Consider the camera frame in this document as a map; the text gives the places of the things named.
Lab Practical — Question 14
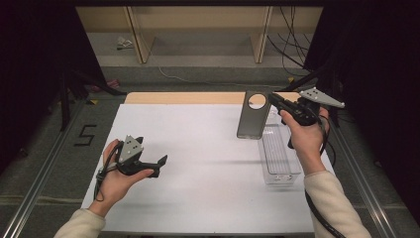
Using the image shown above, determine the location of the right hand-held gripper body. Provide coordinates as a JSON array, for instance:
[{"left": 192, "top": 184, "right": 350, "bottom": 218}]
[{"left": 279, "top": 86, "right": 346, "bottom": 127}]

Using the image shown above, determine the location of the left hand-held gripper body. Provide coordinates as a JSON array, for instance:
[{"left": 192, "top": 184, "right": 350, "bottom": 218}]
[{"left": 115, "top": 134, "right": 161, "bottom": 179}]

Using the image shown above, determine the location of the clear plastic box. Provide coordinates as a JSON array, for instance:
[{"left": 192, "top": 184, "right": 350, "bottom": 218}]
[{"left": 257, "top": 108, "right": 302, "bottom": 185}]

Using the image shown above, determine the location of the person's right hand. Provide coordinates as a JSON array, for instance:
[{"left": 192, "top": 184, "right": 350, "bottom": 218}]
[{"left": 279, "top": 107, "right": 330, "bottom": 177}]

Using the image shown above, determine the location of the person's left hand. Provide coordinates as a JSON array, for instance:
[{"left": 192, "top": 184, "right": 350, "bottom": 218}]
[{"left": 88, "top": 138, "right": 156, "bottom": 218}]

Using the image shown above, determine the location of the black stand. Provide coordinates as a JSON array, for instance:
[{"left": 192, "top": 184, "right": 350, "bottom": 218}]
[
  {"left": 58, "top": 65, "right": 127, "bottom": 132},
  {"left": 276, "top": 62, "right": 343, "bottom": 128}
]

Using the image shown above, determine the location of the white table board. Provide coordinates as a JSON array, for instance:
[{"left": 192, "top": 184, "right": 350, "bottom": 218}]
[{"left": 80, "top": 103, "right": 335, "bottom": 235}]

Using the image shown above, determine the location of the wooden table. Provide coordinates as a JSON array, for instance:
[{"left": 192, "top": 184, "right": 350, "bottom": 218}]
[{"left": 124, "top": 91, "right": 301, "bottom": 105}]

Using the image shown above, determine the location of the pink cloth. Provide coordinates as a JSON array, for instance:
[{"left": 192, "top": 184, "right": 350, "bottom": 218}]
[{"left": 90, "top": 78, "right": 121, "bottom": 93}]

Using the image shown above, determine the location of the black curtain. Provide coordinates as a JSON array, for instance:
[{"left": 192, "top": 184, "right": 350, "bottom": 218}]
[
  {"left": 303, "top": 0, "right": 420, "bottom": 227},
  {"left": 0, "top": 0, "right": 107, "bottom": 175}
]

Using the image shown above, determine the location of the crumpled clear wrapper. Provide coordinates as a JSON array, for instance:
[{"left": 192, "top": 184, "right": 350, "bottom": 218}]
[{"left": 116, "top": 36, "right": 135, "bottom": 52}]

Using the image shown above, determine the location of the left hand-held gripper cable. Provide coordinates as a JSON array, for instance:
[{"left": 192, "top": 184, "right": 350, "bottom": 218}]
[{"left": 93, "top": 142, "right": 124, "bottom": 202}]

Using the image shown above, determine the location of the hand-held gripper cable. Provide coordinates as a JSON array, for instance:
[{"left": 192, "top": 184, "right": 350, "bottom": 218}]
[
  {"left": 304, "top": 113, "right": 347, "bottom": 238},
  {"left": 93, "top": 142, "right": 124, "bottom": 202}
]

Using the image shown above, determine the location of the tangle of black cables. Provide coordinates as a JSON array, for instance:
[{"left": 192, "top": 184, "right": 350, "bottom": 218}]
[{"left": 266, "top": 6, "right": 313, "bottom": 68}]

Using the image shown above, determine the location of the aluminium floor rail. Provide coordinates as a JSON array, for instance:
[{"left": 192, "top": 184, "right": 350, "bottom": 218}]
[
  {"left": 325, "top": 108, "right": 397, "bottom": 238},
  {"left": 0, "top": 98, "right": 87, "bottom": 238}
]

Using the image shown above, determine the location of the light wooden desk frame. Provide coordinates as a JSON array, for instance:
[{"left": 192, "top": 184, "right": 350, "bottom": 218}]
[{"left": 75, "top": 5, "right": 324, "bottom": 64}]

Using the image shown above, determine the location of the right hand-held gripper cable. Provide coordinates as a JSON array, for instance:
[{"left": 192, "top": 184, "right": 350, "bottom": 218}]
[{"left": 304, "top": 113, "right": 347, "bottom": 238}]

